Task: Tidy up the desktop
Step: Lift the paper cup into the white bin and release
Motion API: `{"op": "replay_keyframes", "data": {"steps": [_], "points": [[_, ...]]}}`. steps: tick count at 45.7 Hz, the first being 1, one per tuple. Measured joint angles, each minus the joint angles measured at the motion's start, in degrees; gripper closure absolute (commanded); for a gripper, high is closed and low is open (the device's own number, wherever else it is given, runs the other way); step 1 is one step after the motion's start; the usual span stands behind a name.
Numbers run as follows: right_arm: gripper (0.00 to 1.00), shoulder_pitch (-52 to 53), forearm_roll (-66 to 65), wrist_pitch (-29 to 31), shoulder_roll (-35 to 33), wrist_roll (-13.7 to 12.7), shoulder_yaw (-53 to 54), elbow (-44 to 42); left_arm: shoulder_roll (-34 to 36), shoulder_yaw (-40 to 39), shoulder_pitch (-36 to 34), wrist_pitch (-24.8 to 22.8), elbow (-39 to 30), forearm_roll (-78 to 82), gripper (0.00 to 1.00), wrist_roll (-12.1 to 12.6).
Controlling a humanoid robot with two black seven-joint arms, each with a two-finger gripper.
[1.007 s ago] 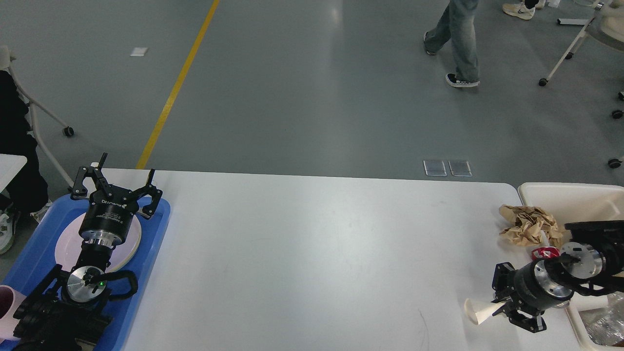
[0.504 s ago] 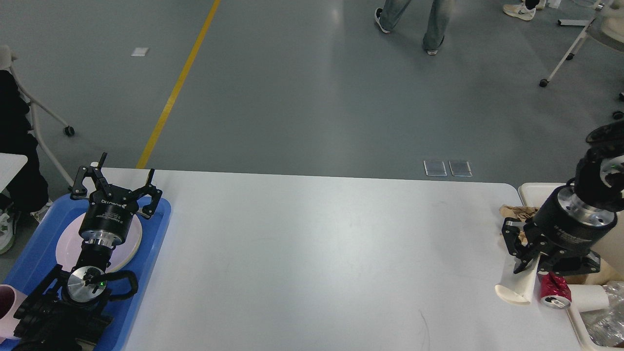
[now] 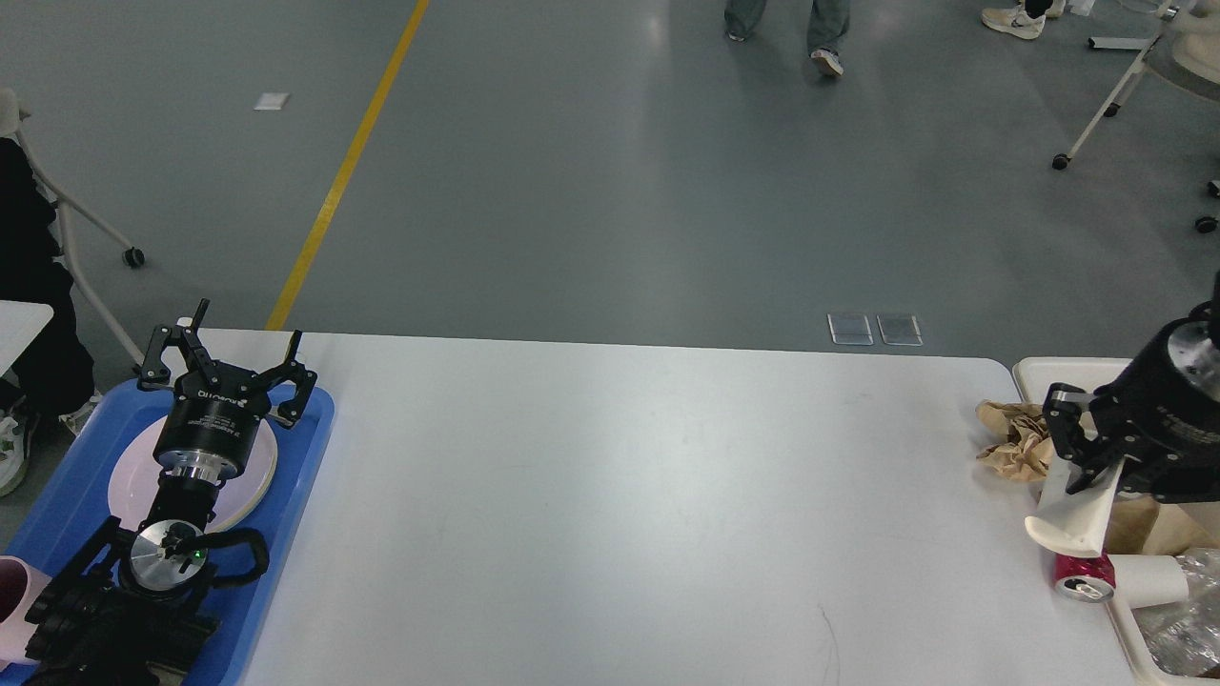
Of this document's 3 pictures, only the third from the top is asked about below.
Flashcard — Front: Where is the white paper on floor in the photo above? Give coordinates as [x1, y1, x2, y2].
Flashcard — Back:
[253, 92, 292, 111]

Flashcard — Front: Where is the person in black pants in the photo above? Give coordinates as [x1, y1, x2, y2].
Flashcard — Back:
[1, 135, 100, 496]

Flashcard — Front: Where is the white plastic bin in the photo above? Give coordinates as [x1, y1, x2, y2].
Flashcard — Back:
[1013, 356, 1211, 685]

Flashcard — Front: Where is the person in blue jeans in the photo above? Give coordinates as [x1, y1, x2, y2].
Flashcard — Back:
[723, 0, 852, 79]

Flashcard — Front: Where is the right clear floor plate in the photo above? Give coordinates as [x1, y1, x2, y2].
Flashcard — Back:
[876, 312, 924, 347]

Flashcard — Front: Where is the aluminium foil tray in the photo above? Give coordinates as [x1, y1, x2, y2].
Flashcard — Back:
[1135, 548, 1219, 677]

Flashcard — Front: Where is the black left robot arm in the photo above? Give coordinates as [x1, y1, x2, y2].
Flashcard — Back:
[24, 299, 316, 685]

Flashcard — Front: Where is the white paper cup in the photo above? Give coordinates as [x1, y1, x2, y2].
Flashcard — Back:
[1025, 457, 1124, 557]

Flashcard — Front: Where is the pink plate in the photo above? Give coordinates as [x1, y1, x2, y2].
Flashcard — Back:
[109, 415, 278, 533]

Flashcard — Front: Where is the white wheeled chair right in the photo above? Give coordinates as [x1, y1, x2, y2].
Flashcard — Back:
[1050, 1, 1219, 171]

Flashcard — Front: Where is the grey wheeled frame left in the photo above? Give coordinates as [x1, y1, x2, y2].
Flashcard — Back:
[0, 92, 146, 363]

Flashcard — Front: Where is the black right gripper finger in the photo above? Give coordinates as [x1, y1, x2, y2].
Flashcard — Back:
[1043, 383, 1131, 468]
[1065, 448, 1219, 504]

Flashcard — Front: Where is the clear floor plate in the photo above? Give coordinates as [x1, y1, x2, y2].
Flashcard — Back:
[876, 312, 924, 347]
[827, 312, 874, 345]

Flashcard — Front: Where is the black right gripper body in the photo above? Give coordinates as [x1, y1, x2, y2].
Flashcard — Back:
[1092, 319, 1218, 477]

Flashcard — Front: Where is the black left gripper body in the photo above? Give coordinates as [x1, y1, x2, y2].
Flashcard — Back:
[153, 374, 271, 486]

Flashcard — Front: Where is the left clear floor plate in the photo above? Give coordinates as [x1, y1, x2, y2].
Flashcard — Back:
[827, 312, 874, 345]

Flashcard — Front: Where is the white side table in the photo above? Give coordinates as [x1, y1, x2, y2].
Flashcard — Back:
[1, 300, 52, 374]

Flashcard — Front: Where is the white bowl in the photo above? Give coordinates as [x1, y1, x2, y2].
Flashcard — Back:
[1109, 555, 1190, 609]

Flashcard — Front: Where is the small brown paper bag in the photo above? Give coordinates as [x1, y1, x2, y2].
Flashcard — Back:
[1104, 496, 1219, 555]

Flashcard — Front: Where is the pink ribbed mug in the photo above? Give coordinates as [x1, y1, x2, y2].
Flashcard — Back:
[1, 555, 50, 673]

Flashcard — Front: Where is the red crumpled wrapper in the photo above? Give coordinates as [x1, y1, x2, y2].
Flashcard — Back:
[1053, 551, 1118, 603]

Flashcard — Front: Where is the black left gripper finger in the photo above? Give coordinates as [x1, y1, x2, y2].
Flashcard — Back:
[139, 300, 216, 391]
[250, 332, 318, 431]

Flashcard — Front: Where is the blue plastic tray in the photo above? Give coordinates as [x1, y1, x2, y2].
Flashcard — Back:
[2, 378, 336, 685]

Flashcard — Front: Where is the brown paper ball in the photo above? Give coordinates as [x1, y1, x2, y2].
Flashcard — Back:
[976, 400, 1055, 483]

